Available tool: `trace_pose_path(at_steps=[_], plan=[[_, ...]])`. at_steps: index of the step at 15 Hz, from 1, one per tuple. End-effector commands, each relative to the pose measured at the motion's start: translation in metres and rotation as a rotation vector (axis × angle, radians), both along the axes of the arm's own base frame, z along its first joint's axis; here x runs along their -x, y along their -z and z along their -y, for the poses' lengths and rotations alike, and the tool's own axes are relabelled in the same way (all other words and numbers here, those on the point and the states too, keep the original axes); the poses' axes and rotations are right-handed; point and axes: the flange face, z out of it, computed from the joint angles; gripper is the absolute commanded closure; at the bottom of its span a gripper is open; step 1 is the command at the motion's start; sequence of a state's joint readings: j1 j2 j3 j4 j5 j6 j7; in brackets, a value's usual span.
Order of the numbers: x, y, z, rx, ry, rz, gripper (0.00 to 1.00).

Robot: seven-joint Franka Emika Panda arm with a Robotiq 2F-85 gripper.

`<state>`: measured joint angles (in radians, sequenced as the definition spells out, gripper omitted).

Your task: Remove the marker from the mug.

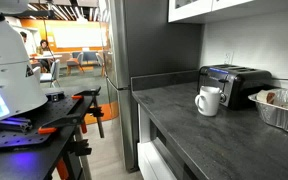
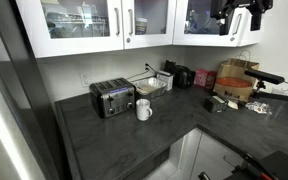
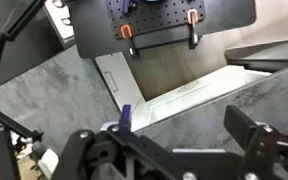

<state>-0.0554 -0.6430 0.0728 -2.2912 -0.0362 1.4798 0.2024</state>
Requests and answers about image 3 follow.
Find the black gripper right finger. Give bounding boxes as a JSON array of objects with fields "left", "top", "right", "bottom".
[{"left": 224, "top": 105, "right": 288, "bottom": 180}]

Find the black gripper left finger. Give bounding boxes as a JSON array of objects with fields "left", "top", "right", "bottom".
[{"left": 51, "top": 129, "right": 172, "bottom": 180}]

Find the purple marker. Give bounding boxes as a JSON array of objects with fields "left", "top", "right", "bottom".
[{"left": 118, "top": 105, "right": 131, "bottom": 140}]

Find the white lower cabinet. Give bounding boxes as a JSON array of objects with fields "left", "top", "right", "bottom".
[{"left": 95, "top": 53, "right": 270, "bottom": 132}]

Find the black perforated mounting board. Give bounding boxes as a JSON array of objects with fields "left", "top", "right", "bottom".
[{"left": 66, "top": 0, "right": 256, "bottom": 58}]

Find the orange clamp left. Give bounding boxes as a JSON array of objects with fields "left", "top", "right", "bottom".
[{"left": 120, "top": 24, "right": 132, "bottom": 39}]

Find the orange clamp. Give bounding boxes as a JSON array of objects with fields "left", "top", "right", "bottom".
[
  {"left": 120, "top": 24, "right": 132, "bottom": 39},
  {"left": 187, "top": 9, "right": 199, "bottom": 25}
]

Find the orange clamp right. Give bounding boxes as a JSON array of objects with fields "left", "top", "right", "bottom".
[{"left": 187, "top": 9, "right": 199, "bottom": 25}]

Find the black camera tripod stand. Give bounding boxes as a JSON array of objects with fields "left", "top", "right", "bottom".
[{"left": 0, "top": 0, "right": 48, "bottom": 180}]

